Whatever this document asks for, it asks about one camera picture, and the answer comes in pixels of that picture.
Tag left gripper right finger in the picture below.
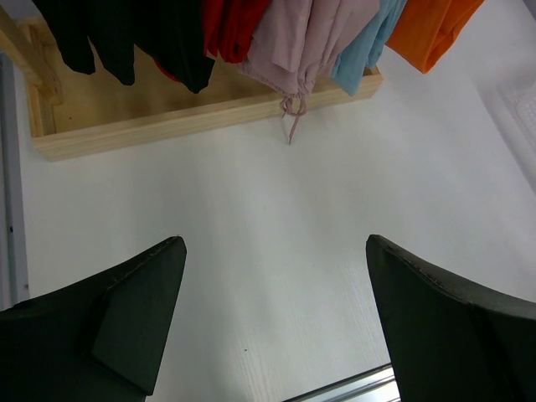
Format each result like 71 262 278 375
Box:
366 234 535 401

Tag aluminium mounting rail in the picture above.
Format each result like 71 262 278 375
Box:
288 363 401 402

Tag light blue trousers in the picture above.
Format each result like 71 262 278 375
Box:
330 0 407 96

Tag red trousers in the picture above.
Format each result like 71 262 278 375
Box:
145 1 269 94

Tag pink drawstring trousers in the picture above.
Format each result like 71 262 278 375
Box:
238 0 380 141

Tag white plastic basket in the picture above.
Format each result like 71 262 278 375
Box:
499 74 535 183

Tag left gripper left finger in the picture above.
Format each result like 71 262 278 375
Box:
1 236 187 401

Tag orange trousers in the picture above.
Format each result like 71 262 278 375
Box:
386 0 482 74

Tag wooden clothes rack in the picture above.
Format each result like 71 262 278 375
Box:
0 8 384 162

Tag black trousers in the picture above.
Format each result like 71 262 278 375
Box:
35 0 214 94

